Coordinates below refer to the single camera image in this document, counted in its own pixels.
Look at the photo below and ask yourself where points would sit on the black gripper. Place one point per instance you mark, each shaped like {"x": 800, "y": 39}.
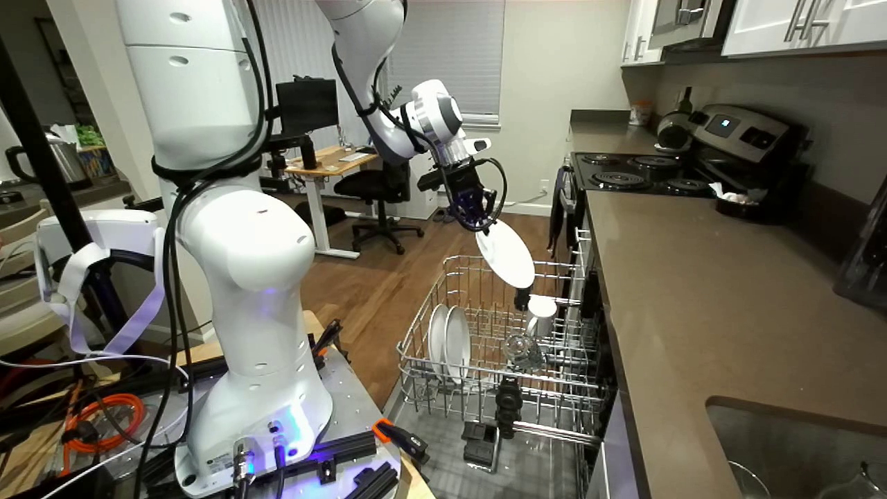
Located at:
{"x": 470, "y": 192}

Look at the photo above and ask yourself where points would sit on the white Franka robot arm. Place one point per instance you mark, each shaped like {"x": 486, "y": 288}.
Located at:
{"x": 249, "y": 278}

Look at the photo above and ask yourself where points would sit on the dishwasher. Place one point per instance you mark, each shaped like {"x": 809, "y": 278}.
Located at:
{"x": 445, "y": 475}

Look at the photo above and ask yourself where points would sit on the black tumbler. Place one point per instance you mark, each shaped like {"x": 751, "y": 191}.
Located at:
{"x": 524, "y": 299}

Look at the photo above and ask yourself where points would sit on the white ceramic mug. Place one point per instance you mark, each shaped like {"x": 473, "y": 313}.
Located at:
{"x": 542, "y": 308}

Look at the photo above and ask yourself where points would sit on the clear drinking glass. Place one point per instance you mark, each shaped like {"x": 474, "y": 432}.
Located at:
{"x": 521, "y": 351}

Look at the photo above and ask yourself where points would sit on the black steel stove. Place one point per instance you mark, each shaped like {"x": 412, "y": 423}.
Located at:
{"x": 639, "y": 170}

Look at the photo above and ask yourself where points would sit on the wooden top desk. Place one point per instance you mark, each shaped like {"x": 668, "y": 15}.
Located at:
{"x": 328, "y": 166}

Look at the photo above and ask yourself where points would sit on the white window blind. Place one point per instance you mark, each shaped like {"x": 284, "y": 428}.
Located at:
{"x": 473, "y": 56}

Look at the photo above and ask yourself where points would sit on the black clamp tool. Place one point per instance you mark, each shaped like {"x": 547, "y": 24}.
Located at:
{"x": 324, "y": 343}

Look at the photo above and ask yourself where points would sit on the black computer monitor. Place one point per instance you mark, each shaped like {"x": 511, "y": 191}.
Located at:
{"x": 309, "y": 106}

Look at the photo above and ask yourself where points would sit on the black kettle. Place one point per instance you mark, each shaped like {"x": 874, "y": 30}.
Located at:
{"x": 675, "y": 130}

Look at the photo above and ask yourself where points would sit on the grey robot table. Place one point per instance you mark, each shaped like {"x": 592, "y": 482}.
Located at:
{"x": 355, "y": 397}

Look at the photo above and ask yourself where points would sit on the orange black screwdriver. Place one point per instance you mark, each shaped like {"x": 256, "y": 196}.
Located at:
{"x": 403, "y": 439}

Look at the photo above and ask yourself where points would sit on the white upper cabinet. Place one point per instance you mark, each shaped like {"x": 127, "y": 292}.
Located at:
{"x": 639, "y": 33}
{"x": 861, "y": 24}

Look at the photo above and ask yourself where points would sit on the white crumpled napkin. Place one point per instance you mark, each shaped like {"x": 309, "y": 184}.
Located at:
{"x": 730, "y": 192}

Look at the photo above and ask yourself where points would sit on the black clamp bar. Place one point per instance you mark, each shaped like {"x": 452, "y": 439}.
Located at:
{"x": 348, "y": 450}
{"x": 376, "y": 484}

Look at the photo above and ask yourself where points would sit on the black pan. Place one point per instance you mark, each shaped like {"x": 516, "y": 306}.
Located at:
{"x": 751, "y": 211}

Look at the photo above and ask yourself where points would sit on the black over-range microwave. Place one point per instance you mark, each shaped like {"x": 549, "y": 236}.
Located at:
{"x": 689, "y": 20}

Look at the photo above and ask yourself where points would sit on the steel kitchen sink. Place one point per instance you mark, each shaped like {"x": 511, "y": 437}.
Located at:
{"x": 794, "y": 453}

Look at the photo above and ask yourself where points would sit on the black tripod leg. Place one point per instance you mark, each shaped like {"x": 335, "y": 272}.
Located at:
{"x": 54, "y": 177}

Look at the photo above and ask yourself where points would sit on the wooden shelf unit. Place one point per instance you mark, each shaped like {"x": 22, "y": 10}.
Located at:
{"x": 17, "y": 322}

